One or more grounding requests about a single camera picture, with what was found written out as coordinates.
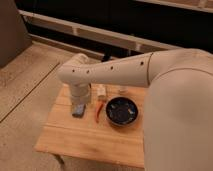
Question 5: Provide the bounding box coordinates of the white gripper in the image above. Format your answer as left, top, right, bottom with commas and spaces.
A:
69, 84, 91, 105

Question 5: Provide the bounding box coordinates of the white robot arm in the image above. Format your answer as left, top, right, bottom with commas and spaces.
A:
58, 48, 213, 171

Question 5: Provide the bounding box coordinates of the blue sponge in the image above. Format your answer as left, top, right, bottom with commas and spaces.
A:
72, 104, 86, 118

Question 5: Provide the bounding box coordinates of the small white bottle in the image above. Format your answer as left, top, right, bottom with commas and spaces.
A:
97, 84, 107, 101

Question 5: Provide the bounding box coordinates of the white cup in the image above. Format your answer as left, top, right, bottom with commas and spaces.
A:
118, 86, 128, 94

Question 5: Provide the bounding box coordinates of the dark blue bowl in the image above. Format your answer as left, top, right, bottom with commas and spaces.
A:
105, 97, 139, 126

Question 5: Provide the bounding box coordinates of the wooden table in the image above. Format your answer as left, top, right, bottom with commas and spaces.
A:
35, 85, 146, 168

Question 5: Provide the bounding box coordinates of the grey cabinet at left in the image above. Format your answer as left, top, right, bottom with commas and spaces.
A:
0, 0, 32, 68

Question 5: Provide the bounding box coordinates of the white railing shelf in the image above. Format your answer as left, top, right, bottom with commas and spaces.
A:
19, 10, 178, 52

